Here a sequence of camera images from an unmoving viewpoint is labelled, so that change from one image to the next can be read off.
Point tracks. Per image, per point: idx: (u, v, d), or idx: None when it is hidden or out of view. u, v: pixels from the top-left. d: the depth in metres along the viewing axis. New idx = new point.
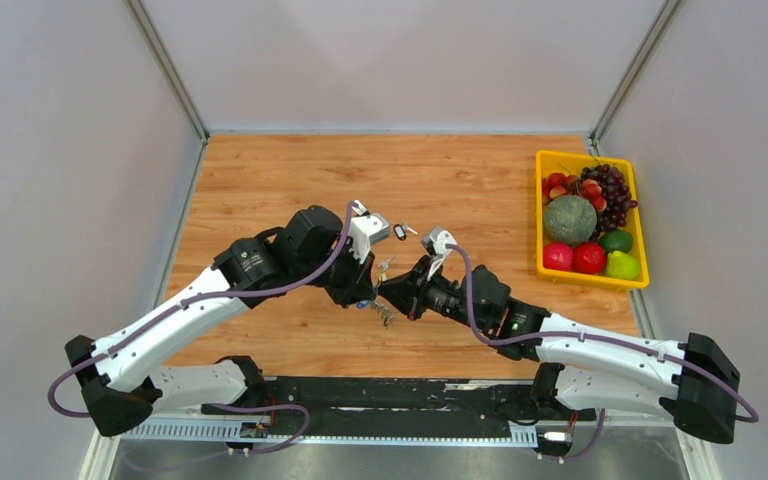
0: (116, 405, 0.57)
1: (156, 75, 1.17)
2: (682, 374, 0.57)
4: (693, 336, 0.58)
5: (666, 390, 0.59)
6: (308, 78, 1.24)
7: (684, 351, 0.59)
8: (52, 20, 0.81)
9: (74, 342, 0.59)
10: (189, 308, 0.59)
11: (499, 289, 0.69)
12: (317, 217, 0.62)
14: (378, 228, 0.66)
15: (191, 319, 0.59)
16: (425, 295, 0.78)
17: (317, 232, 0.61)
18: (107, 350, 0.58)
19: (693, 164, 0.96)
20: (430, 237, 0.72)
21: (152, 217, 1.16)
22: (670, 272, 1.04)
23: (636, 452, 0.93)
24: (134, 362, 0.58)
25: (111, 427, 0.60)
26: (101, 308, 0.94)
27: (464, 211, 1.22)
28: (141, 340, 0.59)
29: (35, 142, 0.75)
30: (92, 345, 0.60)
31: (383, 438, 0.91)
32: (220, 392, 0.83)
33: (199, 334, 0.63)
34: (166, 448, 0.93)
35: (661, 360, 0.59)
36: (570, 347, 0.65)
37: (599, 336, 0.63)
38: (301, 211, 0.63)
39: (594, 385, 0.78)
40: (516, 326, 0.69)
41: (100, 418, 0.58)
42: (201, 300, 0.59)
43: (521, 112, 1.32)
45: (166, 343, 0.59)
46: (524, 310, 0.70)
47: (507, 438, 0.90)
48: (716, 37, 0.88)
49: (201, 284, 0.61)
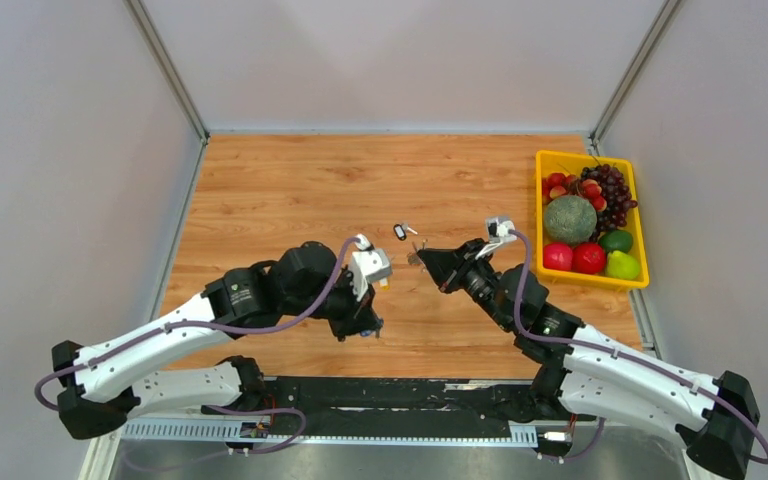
0: (89, 417, 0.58)
1: (156, 75, 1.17)
2: (714, 409, 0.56)
4: (733, 376, 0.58)
5: (691, 421, 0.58)
6: (307, 79, 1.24)
7: (718, 387, 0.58)
8: (51, 20, 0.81)
9: (58, 346, 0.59)
10: (171, 333, 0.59)
11: (539, 290, 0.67)
12: (309, 260, 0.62)
14: (375, 269, 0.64)
15: (172, 345, 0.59)
16: (465, 273, 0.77)
17: (304, 274, 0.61)
18: (87, 361, 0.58)
19: (694, 162, 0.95)
20: (495, 220, 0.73)
21: (152, 218, 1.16)
22: (671, 272, 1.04)
23: (637, 452, 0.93)
24: (112, 377, 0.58)
25: (80, 434, 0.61)
26: (101, 308, 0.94)
27: (463, 211, 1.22)
28: (122, 356, 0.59)
29: (35, 141, 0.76)
30: (74, 354, 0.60)
31: (382, 438, 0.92)
32: (211, 396, 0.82)
33: (179, 357, 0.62)
34: (167, 447, 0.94)
35: (694, 392, 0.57)
36: (601, 362, 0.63)
37: (633, 356, 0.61)
38: (295, 250, 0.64)
39: (604, 395, 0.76)
40: (547, 330, 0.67)
41: (71, 426, 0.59)
42: (183, 328, 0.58)
43: (521, 112, 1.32)
45: (144, 363, 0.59)
46: (557, 316, 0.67)
47: (507, 438, 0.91)
48: (716, 37, 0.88)
49: (190, 311, 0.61)
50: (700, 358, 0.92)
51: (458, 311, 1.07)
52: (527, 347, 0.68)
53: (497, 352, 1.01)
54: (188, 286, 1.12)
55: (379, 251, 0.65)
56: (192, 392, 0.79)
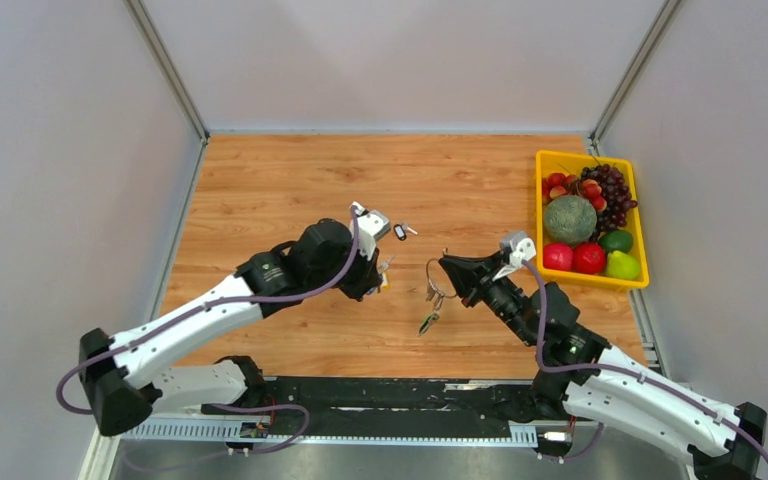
0: (128, 404, 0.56)
1: (156, 75, 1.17)
2: (736, 440, 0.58)
4: (753, 409, 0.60)
5: (710, 448, 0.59)
6: (308, 79, 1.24)
7: (740, 418, 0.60)
8: (51, 19, 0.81)
9: (91, 334, 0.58)
10: (211, 310, 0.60)
11: (568, 309, 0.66)
12: (326, 233, 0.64)
14: (379, 226, 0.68)
15: (213, 321, 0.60)
16: (486, 290, 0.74)
17: (324, 248, 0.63)
18: (129, 342, 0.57)
19: (693, 162, 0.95)
20: (509, 242, 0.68)
21: (153, 218, 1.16)
22: (671, 272, 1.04)
23: (636, 452, 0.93)
24: (154, 357, 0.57)
25: (110, 429, 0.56)
26: (101, 308, 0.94)
27: (463, 211, 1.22)
28: (164, 335, 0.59)
29: (35, 141, 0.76)
30: (109, 339, 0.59)
31: (382, 439, 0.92)
32: (219, 392, 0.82)
33: (212, 338, 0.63)
34: (167, 446, 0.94)
35: (716, 422, 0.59)
36: (628, 386, 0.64)
37: (659, 382, 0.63)
38: (311, 227, 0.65)
39: (612, 405, 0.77)
40: (573, 350, 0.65)
41: (105, 418, 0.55)
42: (223, 303, 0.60)
43: (521, 112, 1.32)
45: (185, 342, 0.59)
46: (583, 336, 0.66)
47: (507, 438, 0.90)
48: (717, 37, 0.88)
49: (225, 288, 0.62)
50: (699, 358, 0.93)
51: (457, 311, 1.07)
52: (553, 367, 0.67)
53: (497, 352, 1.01)
54: (188, 286, 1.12)
55: (373, 211, 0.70)
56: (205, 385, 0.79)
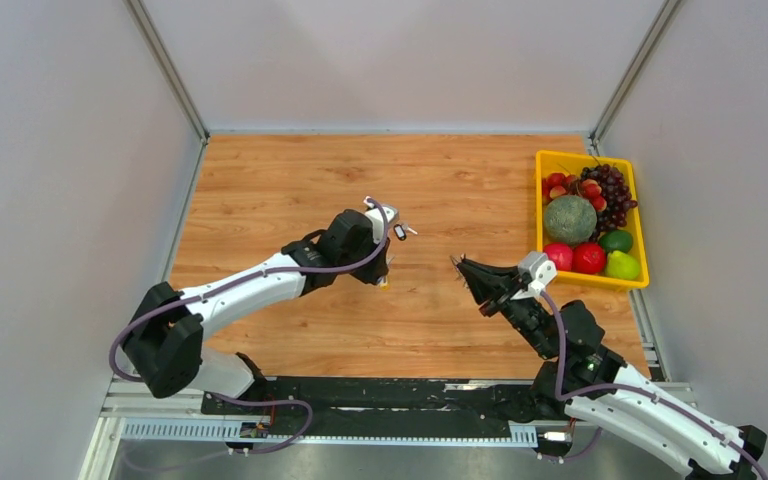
0: (195, 349, 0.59)
1: (156, 75, 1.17)
2: (739, 461, 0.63)
4: (755, 431, 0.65)
5: (714, 466, 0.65)
6: (308, 79, 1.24)
7: (744, 439, 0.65)
8: (51, 19, 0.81)
9: (163, 284, 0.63)
10: (268, 276, 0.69)
11: (595, 332, 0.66)
12: (352, 221, 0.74)
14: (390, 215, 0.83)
15: (270, 286, 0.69)
16: (506, 305, 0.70)
17: (353, 232, 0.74)
18: (200, 293, 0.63)
19: (693, 162, 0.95)
20: (530, 265, 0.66)
21: (153, 217, 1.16)
22: (670, 272, 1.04)
23: (636, 453, 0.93)
24: (222, 309, 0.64)
25: (164, 378, 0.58)
26: (101, 307, 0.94)
27: (463, 211, 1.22)
28: (228, 292, 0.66)
29: (35, 141, 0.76)
30: (178, 292, 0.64)
31: (382, 438, 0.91)
32: (237, 376, 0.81)
33: (256, 306, 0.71)
34: (167, 447, 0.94)
35: (723, 443, 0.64)
36: (642, 405, 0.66)
37: (673, 404, 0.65)
38: (339, 216, 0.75)
39: (616, 413, 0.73)
40: (591, 366, 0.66)
41: (169, 364, 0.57)
42: (279, 272, 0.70)
43: (522, 112, 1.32)
45: (245, 301, 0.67)
46: (603, 355, 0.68)
47: (507, 438, 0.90)
48: (717, 36, 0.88)
49: (276, 261, 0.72)
50: (698, 359, 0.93)
51: (457, 311, 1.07)
52: (570, 383, 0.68)
53: (497, 352, 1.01)
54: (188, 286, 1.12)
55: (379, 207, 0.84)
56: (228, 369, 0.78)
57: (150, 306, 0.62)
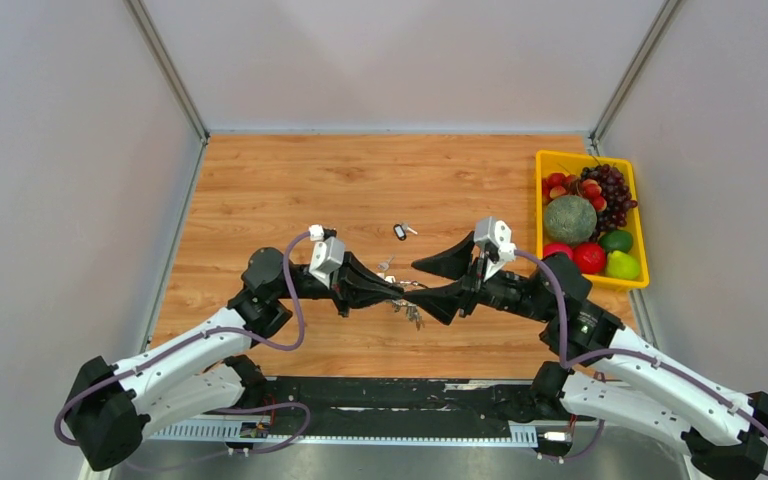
0: (133, 424, 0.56)
1: (155, 75, 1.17)
2: (748, 431, 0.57)
4: (765, 399, 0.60)
5: (720, 438, 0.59)
6: (307, 79, 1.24)
7: (753, 409, 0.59)
8: (51, 20, 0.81)
9: (93, 361, 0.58)
10: (210, 337, 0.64)
11: (580, 282, 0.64)
12: (257, 273, 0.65)
14: (319, 260, 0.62)
15: (211, 347, 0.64)
16: (483, 292, 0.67)
17: (263, 287, 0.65)
18: (134, 367, 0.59)
19: (693, 161, 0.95)
20: (489, 235, 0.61)
21: (153, 216, 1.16)
22: (670, 271, 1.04)
23: (635, 453, 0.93)
24: (158, 381, 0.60)
25: (102, 453, 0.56)
26: (101, 308, 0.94)
27: (463, 211, 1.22)
28: (167, 360, 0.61)
29: (36, 141, 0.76)
30: (112, 365, 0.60)
31: (383, 439, 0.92)
32: (215, 400, 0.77)
33: (204, 367, 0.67)
34: (168, 447, 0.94)
35: (731, 412, 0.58)
36: (641, 370, 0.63)
37: (675, 368, 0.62)
38: (246, 272, 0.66)
39: (607, 399, 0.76)
40: (586, 329, 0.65)
41: (103, 440, 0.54)
42: (221, 332, 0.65)
43: (521, 112, 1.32)
45: (187, 367, 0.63)
46: (594, 314, 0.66)
47: (507, 438, 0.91)
48: (717, 35, 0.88)
49: (220, 318, 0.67)
50: (699, 357, 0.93)
51: None
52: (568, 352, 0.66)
53: (497, 352, 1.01)
54: (187, 286, 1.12)
55: (331, 240, 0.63)
56: (198, 398, 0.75)
57: (81, 384, 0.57)
